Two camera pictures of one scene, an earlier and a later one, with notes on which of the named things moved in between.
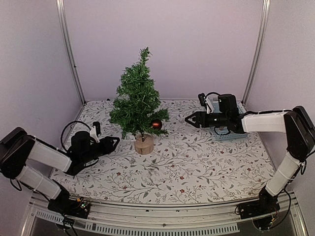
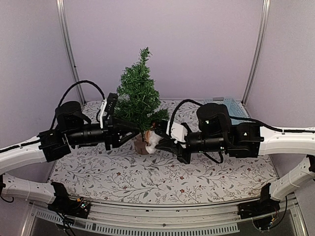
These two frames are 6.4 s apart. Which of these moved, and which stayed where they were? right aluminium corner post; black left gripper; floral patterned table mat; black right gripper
Moved: black right gripper; black left gripper
Stayed: floral patterned table mat; right aluminium corner post
